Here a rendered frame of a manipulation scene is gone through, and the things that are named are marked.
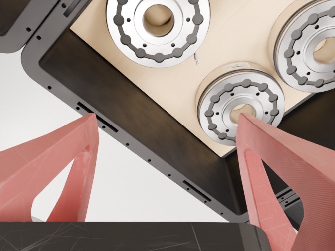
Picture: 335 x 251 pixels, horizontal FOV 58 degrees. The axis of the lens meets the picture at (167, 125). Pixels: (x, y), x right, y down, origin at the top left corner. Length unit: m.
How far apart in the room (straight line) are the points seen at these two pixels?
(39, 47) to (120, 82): 0.12
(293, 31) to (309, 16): 0.02
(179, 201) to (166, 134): 0.36
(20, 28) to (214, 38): 0.20
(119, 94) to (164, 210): 0.43
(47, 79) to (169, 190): 0.45
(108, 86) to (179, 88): 0.10
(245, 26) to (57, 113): 0.36
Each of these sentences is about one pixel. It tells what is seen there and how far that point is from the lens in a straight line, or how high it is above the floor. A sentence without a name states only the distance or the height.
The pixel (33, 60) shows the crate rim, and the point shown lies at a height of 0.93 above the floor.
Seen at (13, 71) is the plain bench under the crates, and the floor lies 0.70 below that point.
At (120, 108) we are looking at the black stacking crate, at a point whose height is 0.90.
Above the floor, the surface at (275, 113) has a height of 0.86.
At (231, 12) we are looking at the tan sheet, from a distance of 0.35.
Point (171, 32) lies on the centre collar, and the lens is 0.31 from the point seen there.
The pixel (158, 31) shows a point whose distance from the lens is 0.33.
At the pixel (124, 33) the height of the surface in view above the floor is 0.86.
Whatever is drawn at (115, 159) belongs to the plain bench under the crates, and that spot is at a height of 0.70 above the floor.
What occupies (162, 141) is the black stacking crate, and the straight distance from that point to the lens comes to 0.33.
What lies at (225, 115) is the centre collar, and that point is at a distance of 0.36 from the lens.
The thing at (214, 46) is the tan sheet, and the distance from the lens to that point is 0.36.
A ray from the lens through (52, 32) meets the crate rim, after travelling 0.26.
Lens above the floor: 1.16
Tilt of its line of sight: 56 degrees down
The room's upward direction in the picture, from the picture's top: 177 degrees clockwise
